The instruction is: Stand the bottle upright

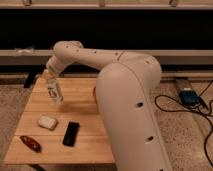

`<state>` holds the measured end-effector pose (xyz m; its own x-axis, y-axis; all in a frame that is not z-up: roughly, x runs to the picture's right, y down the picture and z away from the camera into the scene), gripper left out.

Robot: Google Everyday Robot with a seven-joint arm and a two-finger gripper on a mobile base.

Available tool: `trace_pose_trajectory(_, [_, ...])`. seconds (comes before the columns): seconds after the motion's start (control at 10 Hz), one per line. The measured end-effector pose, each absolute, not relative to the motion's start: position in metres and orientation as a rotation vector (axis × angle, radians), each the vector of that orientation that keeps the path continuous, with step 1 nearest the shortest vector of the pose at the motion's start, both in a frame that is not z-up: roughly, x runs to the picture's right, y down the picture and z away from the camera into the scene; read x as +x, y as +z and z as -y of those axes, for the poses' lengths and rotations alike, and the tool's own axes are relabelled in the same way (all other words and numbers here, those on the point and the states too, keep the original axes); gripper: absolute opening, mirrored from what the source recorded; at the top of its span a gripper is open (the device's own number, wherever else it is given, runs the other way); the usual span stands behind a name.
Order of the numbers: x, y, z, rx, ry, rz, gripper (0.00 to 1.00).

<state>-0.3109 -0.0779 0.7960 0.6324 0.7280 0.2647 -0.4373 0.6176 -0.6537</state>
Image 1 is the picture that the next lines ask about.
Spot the dark red snack packet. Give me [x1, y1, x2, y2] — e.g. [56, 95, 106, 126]
[20, 136, 41, 153]

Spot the black cable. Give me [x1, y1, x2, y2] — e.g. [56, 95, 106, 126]
[154, 79, 213, 168]

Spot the wooden shelf rail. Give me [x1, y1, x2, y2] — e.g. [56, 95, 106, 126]
[0, 49, 213, 65]

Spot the white rectangular case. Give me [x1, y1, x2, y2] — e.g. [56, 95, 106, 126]
[38, 116, 58, 130]

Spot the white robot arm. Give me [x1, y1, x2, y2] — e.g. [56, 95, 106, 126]
[44, 41, 172, 171]

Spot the black remote control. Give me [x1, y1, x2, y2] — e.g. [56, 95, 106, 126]
[63, 122, 80, 146]

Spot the clear plastic bottle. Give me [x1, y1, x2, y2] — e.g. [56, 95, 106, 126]
[47, 78, 63, 104]

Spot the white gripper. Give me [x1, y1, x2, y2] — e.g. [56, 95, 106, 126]
[42, 57, 62, 80]

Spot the blue power adapter box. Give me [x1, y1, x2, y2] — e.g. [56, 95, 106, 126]
[179, 89, 199, 106]

